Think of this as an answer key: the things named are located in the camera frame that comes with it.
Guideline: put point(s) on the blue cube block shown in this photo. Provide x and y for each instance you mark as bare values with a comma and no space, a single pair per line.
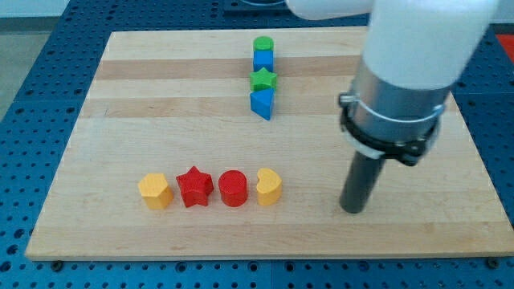
263,59

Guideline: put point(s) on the silver and black wrist mount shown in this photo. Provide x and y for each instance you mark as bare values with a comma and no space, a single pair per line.
385,121

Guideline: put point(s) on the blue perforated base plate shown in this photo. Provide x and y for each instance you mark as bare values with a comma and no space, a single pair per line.
37,125

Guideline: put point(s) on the wooden board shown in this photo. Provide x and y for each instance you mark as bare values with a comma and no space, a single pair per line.
164,101

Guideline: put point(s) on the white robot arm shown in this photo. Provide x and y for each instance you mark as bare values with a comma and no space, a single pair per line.
414,52

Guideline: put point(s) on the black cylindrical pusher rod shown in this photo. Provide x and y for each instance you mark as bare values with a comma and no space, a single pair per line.
360,181

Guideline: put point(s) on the green cylinder block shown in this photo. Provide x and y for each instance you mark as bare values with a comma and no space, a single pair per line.
263,43

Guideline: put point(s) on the red star block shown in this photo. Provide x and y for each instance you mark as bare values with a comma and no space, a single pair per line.
195,187

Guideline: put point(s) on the red cylinder block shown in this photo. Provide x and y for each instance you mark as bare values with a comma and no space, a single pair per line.
233,188

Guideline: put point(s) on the blue triangle block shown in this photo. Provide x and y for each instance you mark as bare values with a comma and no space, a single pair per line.
262,102

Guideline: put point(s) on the yellow heart block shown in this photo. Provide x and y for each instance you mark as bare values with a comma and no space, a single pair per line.
269,187

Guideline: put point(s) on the green star block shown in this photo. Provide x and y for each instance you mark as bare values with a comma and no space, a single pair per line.
262,79

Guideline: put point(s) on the yellow pentagon block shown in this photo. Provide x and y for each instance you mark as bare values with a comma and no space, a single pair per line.
155,190

